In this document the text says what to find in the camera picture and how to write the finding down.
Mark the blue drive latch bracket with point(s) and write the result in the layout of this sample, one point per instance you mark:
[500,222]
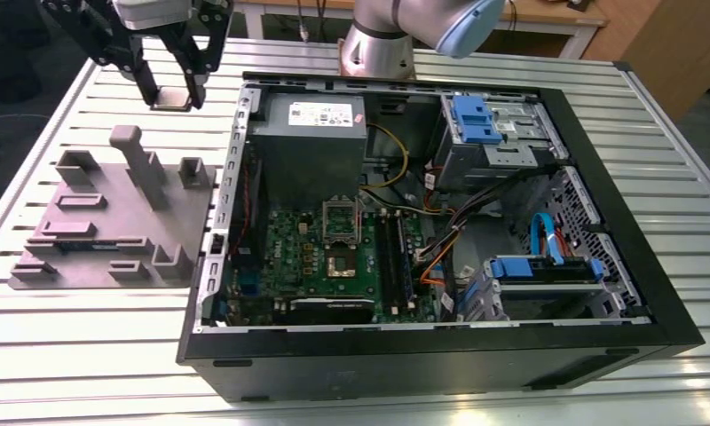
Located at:
[473,120]

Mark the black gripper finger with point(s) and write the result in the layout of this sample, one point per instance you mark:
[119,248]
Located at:
[212,40]
[146,86]

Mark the green motherboard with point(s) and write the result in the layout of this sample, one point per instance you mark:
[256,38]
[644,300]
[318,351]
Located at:
[290,275]

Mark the black RAM slot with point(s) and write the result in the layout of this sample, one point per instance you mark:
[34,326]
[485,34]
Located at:
[384,257]
[404,257]

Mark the metal drive cage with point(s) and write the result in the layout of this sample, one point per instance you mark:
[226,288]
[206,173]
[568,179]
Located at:
[480,168]

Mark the black graphics card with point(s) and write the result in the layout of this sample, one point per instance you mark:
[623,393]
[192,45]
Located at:
[331,310]

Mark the wooden cabinet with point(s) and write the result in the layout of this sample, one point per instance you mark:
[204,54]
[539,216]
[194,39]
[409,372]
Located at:
[675,44]

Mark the silver CPU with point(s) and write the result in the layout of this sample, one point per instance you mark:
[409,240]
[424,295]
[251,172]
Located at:
[172,98]

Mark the green RAM stick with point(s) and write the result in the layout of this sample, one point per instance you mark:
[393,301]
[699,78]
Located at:
[95,246]

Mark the wooden desk white frame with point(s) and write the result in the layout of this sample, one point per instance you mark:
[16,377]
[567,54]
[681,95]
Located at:
[568,15]

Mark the hard disk in blue carrier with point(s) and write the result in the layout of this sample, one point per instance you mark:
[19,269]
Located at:
[512,268]

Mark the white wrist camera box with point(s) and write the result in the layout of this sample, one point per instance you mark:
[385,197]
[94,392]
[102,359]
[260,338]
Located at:
[151,13]

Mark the grey power supply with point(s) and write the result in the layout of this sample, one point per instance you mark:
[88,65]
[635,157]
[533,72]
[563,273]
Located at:
[308,151]

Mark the metal disk bay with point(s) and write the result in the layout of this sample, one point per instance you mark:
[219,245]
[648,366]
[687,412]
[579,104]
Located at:
[551,288]

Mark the CPU socket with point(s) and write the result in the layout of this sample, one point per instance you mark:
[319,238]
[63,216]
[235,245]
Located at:
[341,265]

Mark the grey printed parts rack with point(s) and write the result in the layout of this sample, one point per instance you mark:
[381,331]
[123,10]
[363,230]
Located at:
[119,222]

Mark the black PC case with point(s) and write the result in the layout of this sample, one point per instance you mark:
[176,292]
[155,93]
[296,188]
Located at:
[391,368]

